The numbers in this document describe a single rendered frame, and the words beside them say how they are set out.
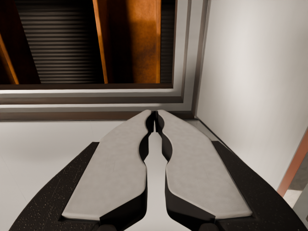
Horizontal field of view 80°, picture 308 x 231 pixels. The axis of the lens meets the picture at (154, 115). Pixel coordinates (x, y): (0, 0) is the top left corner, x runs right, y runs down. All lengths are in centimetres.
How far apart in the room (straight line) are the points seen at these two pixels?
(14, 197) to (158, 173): 15
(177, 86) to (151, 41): 15
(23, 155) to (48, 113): 4
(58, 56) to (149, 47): 25
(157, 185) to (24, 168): 12
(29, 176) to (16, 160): 2
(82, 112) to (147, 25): 18
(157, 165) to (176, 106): 6
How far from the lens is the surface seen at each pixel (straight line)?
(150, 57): 30
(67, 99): 17
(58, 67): 49
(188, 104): 15
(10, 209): 26
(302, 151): 26
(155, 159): 16
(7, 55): 32
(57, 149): 17
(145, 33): 30
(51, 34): 48
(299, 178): 57
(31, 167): 20
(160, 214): 23
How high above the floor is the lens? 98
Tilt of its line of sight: 60 degrees down
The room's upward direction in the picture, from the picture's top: 179 degrees clockwise
